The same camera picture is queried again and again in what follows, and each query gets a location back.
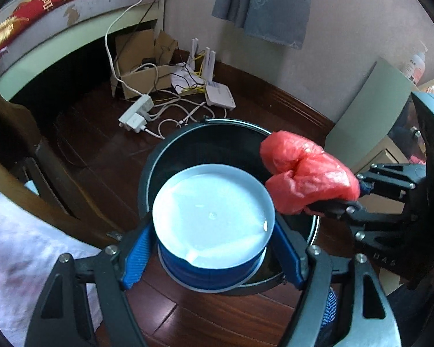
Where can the white paper sheet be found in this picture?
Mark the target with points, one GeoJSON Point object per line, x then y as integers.
{"type": "Point", "coordinates": [181, 76]}

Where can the black round bin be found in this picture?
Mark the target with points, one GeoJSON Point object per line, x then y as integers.
{"type": "Point", "coordinates": [217, 144]}

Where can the white power adapter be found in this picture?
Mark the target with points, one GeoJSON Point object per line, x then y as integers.
{"type": "Point", "coordinates": [137, 122]}

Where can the blue patterned cloth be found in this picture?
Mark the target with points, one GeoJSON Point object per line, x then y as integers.
{"type": "Point", "coordinates": [331, 307]}

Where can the pale green bed frame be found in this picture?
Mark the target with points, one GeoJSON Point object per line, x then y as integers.
{"type": "Point", "coordinates": [58, 47]}

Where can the white bottle pink label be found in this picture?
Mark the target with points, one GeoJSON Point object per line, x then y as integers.
{"type": "Point", "coordinates": [414, 67]}

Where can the cardboard box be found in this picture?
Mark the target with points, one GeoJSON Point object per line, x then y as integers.
{"type": "Point", "coordinates": [141, 77]}

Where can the grey curtain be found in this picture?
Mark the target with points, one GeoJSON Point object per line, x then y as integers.
{"type": "Point", "coordinates": [264, 3]}

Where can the red plastic bag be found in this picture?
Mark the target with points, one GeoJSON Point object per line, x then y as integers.
{"type": "Point", "coordinates": [303, 173]}

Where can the white power strip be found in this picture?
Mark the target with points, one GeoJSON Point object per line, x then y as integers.
{"type": "Point", "coordinates": [140, 105]}

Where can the blue bowl white inside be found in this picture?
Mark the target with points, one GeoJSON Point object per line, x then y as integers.
{"type": "Point", "coordinates": [209, 217]}

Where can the red yellow printed blanket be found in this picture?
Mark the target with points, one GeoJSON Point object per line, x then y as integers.
{"type": "Point", "coordinates": [32, 3]}

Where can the pale green board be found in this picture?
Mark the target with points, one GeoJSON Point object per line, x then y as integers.
{"type": "Point", "coordinates": [369, 108]}

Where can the wooden chair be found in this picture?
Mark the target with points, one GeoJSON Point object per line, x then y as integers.
{"type": "Point", "coordinates": [50, 173]}

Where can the white wifi router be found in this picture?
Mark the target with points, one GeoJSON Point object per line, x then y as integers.
{"type": "Point", "coordinates": [191, 89]}

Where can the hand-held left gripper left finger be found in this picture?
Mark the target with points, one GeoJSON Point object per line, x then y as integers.
{"type": "Point", "coordinates": [135, 258]}

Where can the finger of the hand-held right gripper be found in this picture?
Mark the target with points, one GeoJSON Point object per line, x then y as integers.
{"type": "Point", "coordinates": [394, 177]}
{"type": "Point", "coordinates": [350, 211]}

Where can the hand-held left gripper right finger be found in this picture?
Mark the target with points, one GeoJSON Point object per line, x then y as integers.
{"type": "Point", "coordinates": [290, 257]}

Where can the white cloth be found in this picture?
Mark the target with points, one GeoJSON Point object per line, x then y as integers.
{"type": "Point", "coordinates": [29, 253]}

